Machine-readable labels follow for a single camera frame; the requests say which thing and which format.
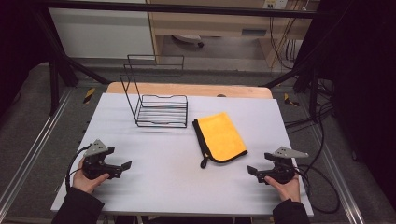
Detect black frame crossbar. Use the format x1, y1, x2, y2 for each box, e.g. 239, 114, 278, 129
31, 0, 326, 20

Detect hanging cables under desk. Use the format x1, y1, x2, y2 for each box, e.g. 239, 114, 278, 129
268, 15, 301, 71

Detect yellow cloth with black trim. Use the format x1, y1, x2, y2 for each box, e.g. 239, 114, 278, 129
191, 111, 249, 170

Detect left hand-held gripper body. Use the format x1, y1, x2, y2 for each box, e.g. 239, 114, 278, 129
81, 139, 117, 181

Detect black wire rack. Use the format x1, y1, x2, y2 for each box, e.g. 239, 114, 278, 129
120, 54, 190, 129

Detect black frame strut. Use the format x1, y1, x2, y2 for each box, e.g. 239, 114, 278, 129
29, 6, 111, 117
262, 18, 335, 124

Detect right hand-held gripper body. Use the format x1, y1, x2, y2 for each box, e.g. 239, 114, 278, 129
263, 147, 310, 185

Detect left hand-held gripper cable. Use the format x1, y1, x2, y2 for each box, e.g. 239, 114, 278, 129
64, 144, 92, 193

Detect right hand-held gripper cable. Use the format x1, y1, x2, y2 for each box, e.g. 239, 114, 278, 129
292, 163, 342, 215

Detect wooden table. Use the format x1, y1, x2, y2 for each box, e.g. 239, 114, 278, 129
106, 81, 275, 100

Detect dark curtain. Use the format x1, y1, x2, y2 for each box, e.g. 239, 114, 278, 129
298, 0, 396, 213

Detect white wall socket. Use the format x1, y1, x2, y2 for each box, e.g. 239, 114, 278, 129
262, 0, 289, 10

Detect grey chair base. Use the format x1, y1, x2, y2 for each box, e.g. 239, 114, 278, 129
171, 34, 205, 49

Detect black floor cable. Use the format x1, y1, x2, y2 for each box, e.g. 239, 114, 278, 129
283, 102, 336, 179

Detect yellow black floor tape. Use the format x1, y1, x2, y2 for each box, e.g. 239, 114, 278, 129
82, 87, 96, 105
283, 92, 301, 107

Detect person's left hand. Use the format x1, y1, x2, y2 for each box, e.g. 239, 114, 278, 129
72, 157, 111, 194

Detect aluminium floor rail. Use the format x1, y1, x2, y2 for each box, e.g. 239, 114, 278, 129
0, 88, 74, 213
311, 124, 367, 224

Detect person's right hand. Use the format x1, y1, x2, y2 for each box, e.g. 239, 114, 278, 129
264, 174, 303, 203

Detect white cabinet panel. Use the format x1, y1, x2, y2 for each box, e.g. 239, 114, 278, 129
48, 7, 156, 60

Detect hand-held gripper cable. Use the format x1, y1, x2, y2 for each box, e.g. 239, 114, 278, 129
64, 144, 92, 193
292, 163, 342, 215

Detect wooden desk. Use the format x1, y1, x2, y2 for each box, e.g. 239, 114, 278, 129
146, 0, 321, 69

